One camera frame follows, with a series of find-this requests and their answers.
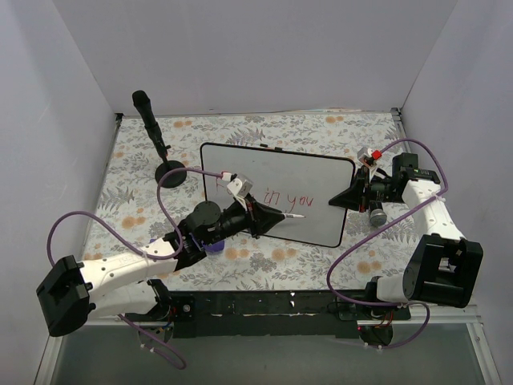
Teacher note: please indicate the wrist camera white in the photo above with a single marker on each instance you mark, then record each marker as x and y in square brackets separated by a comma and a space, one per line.
[238, 185]
[368, 156]

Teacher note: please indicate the black silver microphone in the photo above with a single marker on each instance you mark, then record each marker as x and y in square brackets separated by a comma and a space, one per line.
[377, 215]

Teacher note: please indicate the black microphone on stand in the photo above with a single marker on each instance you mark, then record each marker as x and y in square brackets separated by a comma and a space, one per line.
[142, 104]

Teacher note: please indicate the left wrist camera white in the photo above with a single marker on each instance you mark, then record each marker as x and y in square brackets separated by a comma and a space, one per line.
[238, 185]

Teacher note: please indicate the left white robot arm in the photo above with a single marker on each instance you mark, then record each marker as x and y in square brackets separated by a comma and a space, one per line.
[73, 290]

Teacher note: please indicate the floral patterned table mat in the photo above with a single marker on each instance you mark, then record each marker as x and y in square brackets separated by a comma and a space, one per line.
[130, 202]

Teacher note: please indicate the red whiteboard marker pen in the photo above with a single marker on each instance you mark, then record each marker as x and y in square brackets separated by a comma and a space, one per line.
[295, 216]

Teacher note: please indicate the wire whiteboard easel stand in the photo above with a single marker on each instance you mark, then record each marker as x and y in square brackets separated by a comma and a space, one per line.
[270, 146]

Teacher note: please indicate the white whiteboard black frame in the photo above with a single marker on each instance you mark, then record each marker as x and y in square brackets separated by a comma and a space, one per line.
[292, 182]

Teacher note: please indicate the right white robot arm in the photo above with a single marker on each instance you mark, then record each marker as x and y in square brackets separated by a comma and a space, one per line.
[444, 267]

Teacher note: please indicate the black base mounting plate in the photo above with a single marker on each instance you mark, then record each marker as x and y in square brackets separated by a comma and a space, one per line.
[255, 313]

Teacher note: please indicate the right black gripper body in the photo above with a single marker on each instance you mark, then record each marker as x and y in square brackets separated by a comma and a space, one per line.
[361, 193]

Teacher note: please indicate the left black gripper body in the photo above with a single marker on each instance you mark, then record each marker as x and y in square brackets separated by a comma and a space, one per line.
[253, 219]

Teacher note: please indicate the purple foam microphone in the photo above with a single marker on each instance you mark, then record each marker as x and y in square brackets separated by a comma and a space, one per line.
[216, 246]

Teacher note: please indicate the black round microphone stand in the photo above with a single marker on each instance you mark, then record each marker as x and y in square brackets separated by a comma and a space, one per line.
[170, 173]

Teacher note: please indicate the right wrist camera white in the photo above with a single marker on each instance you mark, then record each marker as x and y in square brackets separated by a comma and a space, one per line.
[368, 156]

